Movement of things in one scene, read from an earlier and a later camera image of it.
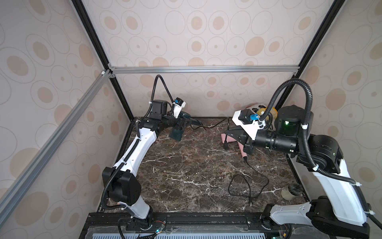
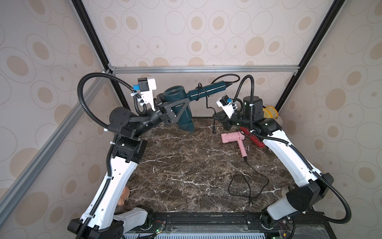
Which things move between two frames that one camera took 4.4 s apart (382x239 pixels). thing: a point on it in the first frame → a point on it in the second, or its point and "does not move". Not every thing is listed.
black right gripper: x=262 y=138 → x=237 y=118
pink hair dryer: x=230 y=139 does not move
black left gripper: x=180 y=123 → x=164 y=109
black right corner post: x=335 y=10 does not move
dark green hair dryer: x=176 y=133 → x=185 y=122
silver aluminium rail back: x=204 y=69 does not move
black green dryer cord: x=212 y=127 → x=214 y=131
